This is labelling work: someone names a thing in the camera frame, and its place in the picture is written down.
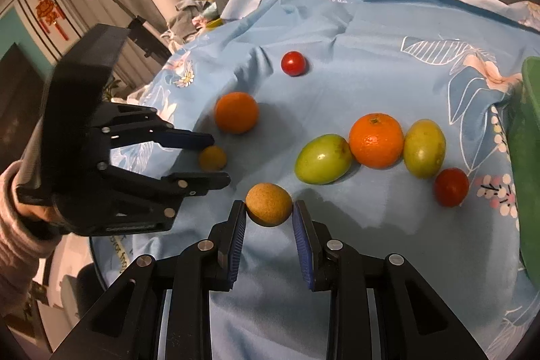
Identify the small brown fruit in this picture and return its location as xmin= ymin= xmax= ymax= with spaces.
xmin=198 ymin=145 xmax=227 ymax=172
xmin=245 ymin=183 xmax=293 ymax=227

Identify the orange mandarin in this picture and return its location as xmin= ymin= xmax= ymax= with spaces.
xmin=349 ymin=113 xmax=405 ymax=169
xmin=214 ymin=91 xmax=259 ymax=134

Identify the red cherry tomato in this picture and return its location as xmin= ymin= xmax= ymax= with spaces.
xmin=434 ymin=167 xmax=469 ymax=207
xmin=280 ymin=51 xmax=306 ymax=77

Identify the green tomato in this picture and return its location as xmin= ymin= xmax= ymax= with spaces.
xmin=295 ymin=133 xmax=354 ymax=186

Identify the yellow-green tomato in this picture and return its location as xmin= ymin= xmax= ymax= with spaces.
xmin=403 ymin=119 xmax=446 ymax=179

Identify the green plastic bowl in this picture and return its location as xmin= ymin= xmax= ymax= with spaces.
xmin=508 ymin=57 xmax=540 ymax=286

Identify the pink sleeved left forearm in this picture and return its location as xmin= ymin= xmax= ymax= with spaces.
xmin=1 ymin=173 xmax=60 ymax=316

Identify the person's left hand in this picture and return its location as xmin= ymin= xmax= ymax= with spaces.
xmin=1 ymin=160 xmax=60 ymax=224

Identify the red chinese knot decoration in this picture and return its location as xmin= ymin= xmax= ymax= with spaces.
xmin=35 ymin=0 xmax=70 ymax=41

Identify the clothes heap on left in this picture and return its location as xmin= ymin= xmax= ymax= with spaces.
xmin=160 ymin=0 xmax=220 ymax=53

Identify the light blue floral cloth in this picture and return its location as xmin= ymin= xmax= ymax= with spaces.
xmin=91 ymin=0 xmax=539 ymax=359

